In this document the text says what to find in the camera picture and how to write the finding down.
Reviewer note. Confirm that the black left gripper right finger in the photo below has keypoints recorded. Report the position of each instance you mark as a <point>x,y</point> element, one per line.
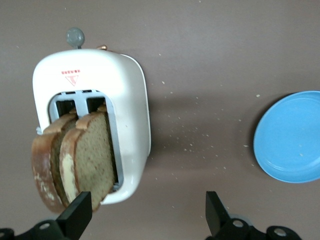
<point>218,220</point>

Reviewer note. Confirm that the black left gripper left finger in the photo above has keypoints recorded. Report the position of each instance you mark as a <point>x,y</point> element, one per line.
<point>75,217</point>

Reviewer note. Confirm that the brown bread slice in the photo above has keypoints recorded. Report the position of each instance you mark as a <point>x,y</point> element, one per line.
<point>41,162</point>
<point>92,155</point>

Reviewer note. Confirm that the blue plate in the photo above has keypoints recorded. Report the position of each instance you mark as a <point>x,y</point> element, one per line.
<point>290,140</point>

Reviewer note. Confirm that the white toaster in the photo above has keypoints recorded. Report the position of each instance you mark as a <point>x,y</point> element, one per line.
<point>125,100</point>

